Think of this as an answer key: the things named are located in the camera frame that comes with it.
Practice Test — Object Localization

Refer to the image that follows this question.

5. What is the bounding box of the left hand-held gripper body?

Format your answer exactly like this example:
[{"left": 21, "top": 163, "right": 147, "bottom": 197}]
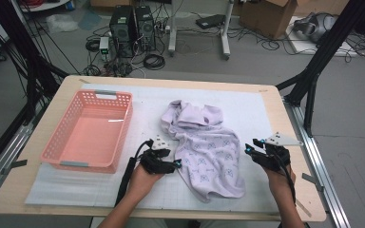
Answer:
[{"left": 139, "top": 135, "right": 171, "bottom": 175}]

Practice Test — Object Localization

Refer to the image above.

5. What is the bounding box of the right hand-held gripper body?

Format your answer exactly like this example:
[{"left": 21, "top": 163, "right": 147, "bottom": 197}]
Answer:
[{"left": 252, "top": 132, "right": 303, "bottom": 174}]

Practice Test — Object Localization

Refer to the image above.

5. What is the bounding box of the lilac printed towel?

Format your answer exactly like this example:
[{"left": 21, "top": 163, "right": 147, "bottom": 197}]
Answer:
[{"left": 160, "top": 99, "right": 246, "bottom": 203}]

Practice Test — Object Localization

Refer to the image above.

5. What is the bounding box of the pink plastic basket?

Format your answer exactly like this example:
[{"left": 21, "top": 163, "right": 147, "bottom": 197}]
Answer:
[{"left": 40, "top": 89, "right": 134, "bottom": 175}]

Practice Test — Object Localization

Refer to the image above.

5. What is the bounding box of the person's left hand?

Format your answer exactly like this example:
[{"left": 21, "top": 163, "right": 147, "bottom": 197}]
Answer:
[{"left": 127, "top": 164, "right": 166, "bottom": 200}]

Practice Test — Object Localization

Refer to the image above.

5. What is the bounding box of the person's right hand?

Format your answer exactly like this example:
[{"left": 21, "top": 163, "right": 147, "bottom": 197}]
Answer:
[{"left": 264, "top": 165, "right": 297, "bottom": 198}]

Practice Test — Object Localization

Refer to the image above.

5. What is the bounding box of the white foam mat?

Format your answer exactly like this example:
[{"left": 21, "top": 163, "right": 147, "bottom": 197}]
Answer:
[{"left": 25, "top": 83, "right": 288, "bottom": 213}]

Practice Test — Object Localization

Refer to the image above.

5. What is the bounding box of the thin wooden strip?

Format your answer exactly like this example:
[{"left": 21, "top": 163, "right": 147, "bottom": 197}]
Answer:
[{"left": 296, "top": 199, "right": 313, "bottom": 219}]

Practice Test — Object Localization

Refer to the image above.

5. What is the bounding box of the white board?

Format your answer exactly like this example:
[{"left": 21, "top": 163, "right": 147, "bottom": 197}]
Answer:
[{"left": 285, "top": 15, "right": 359, "bottom": 58}]

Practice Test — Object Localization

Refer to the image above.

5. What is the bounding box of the white metal stand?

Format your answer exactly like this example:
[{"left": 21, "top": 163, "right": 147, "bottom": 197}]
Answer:
[{"left": 166, "top": 0, "right": 236, "bottom": 61}]

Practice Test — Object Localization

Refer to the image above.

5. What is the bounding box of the large cardboard box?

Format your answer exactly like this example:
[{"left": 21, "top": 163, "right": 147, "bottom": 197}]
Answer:
[{"left": 238, "top": 0, "right": 298, "bottom": 41}]

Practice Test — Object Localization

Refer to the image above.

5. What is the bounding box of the small white device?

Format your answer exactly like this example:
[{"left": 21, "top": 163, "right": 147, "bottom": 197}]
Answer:
[{"left": 99, "top": 36, "right": 110, "bottom": 62}]

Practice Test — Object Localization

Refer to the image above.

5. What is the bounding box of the black computer tower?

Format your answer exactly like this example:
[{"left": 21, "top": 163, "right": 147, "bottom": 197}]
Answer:
[
  {"left": 134, "top": 5, "right": 157, "bottom": 52},
  {"left": 108, "top": 5, "right": 137, "bottom": 59}
]

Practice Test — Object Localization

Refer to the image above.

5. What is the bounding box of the grey headset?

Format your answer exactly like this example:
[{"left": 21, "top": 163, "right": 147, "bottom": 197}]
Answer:
[{"left": 293, "top": 12, "right": 338, "bottom": 44}]

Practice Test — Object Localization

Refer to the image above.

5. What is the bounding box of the black flat box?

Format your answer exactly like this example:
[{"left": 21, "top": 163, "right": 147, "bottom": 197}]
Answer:
[{"left": 195, "top": 13, "right": 226, "bottom": 30}]

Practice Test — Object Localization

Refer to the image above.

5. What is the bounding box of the clear plastic bag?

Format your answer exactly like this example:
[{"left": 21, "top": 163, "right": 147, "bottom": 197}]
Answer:
[{"left": 46, "top": 12, "right": 79, "bottom": 34}]

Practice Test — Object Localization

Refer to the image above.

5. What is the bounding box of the white round table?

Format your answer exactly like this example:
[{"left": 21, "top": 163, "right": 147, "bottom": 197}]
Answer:
[{"left": 18, "top": 0, "right": 71, "bottom": 13}]

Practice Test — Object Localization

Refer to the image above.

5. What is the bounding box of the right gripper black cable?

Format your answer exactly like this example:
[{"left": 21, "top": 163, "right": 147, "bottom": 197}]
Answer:
[{"left": 274, "top": 147, "right": 298, "bottom": 204}]

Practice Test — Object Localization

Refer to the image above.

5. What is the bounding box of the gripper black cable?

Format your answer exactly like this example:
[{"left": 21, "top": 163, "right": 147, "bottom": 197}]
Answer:
[
  {"left": 114, "top": 139, "right": 155, "bottom": 207},
  {"left": 274, "top": 147, "right": 298, "bottom": 204}
]

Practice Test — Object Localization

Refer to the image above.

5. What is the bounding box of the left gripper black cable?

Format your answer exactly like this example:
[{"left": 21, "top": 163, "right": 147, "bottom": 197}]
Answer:
[{"left": 114, "top": 139, "right": 155, "bottom": 207}]

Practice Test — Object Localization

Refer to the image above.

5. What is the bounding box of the grey metal bracket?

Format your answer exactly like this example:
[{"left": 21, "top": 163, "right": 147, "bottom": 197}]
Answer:
[
  {"left": 301, "top": 172, "right": 325, "bottom": 193},
  {"left": 1, "top": 159, "right": 29, "bottom": 176}
]

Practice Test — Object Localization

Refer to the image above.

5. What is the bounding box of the aluminium rail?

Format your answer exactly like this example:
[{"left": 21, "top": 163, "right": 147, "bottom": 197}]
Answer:
[
  {"left": 283, "top": 98, "right": 352, "bottom": 228},
  {"left": 0, "top": 104, "right": 46, "bottom": 208}
]

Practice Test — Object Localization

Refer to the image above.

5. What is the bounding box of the coiled black cable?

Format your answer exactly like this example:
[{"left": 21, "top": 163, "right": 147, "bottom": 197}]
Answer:
[{"left": 143, "top": 53, "right": 166, "bottom": 71}]

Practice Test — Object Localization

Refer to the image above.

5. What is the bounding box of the tangle of black floor cables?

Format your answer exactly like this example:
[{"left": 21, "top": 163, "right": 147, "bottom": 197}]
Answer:
[{"left": 83, "top": 25, "right": 172, "bottom": 78}]

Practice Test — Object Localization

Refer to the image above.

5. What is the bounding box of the black metal frame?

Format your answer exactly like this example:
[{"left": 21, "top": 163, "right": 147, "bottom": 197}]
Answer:
[
  {"left": 0, "top": 0, "right": 70, "bottom": 126},
  {"left": 275, "top": 0, "right": 365, "bottom": 138}
]

